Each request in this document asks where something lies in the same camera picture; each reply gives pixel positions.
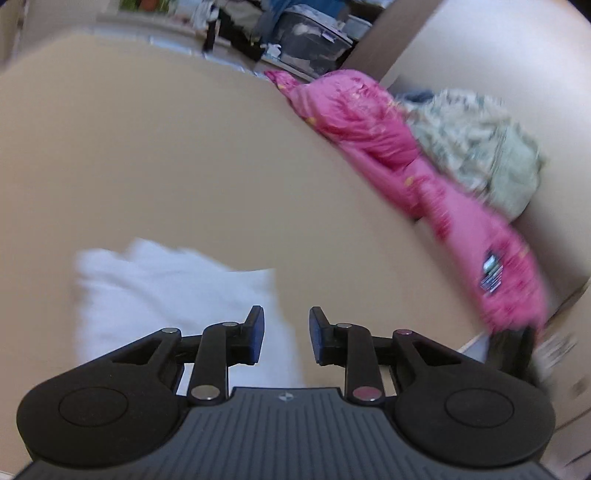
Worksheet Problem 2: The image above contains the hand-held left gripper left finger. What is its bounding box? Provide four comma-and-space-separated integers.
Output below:
108, 305, 266, 406

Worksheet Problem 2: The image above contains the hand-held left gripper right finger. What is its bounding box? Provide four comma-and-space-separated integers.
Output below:
308, 305, 467, 403

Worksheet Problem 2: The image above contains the white long-sleeved shirt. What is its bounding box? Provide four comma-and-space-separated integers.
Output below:
74, 237, 306, 395

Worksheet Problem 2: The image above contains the dark blurred object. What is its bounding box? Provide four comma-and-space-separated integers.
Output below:
487, 325, 539, 384

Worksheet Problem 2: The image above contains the pink printed blanket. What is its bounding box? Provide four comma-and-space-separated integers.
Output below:
264, 69, 551, 334

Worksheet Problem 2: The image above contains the green patterned blanket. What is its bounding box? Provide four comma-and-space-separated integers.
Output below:
404, 89, 548, 221

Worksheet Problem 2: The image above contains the clear plastic storage box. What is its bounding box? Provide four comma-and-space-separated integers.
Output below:
279, 7, 358, 78

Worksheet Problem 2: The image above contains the blue cloth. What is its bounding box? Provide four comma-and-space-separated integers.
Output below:
270, 0, 347, 17

